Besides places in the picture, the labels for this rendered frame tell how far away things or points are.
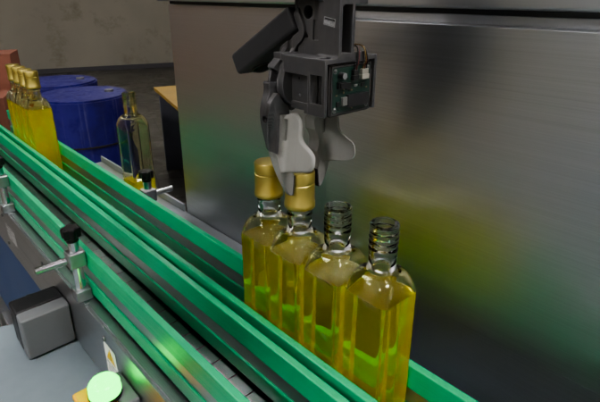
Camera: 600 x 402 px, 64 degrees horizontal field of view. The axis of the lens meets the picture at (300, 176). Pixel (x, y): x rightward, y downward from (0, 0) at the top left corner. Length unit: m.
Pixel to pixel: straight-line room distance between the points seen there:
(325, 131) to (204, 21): 0.46
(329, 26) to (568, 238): 0.30
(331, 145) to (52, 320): 0.63
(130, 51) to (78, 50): 0.89
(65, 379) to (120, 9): 8.99
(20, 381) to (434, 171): 0.75
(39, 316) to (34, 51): 8.94
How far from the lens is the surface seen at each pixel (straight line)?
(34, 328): 0.98
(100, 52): 9.75
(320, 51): 0.46
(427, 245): 0.61
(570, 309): 0.56
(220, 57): 0.90
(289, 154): 0.49
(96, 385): 0.76
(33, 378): 0.98
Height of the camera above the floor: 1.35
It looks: 21 degrees down
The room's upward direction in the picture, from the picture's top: straight up
